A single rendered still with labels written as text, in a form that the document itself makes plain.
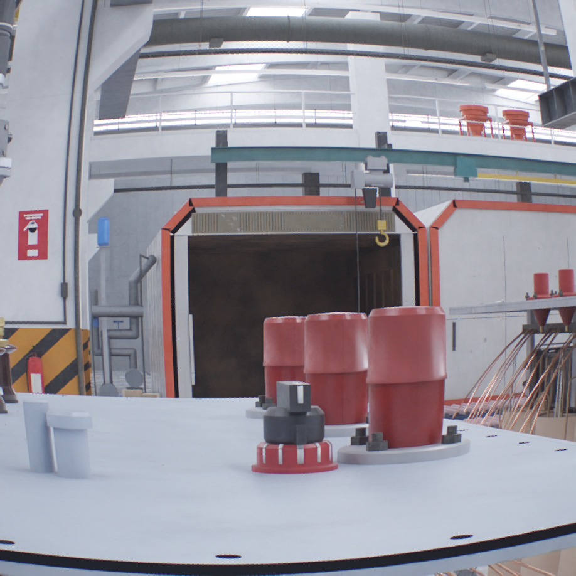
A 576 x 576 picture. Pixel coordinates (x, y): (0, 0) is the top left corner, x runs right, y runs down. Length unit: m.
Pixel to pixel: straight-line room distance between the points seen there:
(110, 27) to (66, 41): 0.51
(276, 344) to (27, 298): 9.97
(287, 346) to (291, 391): 0.71
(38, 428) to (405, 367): 0.33
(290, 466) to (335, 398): 0.39
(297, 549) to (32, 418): 0.39
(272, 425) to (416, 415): 0.13
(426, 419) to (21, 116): 10.86
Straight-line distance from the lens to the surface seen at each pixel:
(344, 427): 1.40
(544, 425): 4.04
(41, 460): 0.99
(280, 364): 1.75
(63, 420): 0.96
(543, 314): 4.05
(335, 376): 1.42
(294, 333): 1.75
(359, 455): 1.09
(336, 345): 1.42
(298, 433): 1.03
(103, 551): 0.63
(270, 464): 1.05
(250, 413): 1.76
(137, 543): 0.66
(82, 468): 0.97
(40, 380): 11.53
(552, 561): 4.04
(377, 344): 1.11
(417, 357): 1.10
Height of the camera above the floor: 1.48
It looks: 2 degrees up
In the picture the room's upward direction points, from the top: 1 degrees counter-clockwise
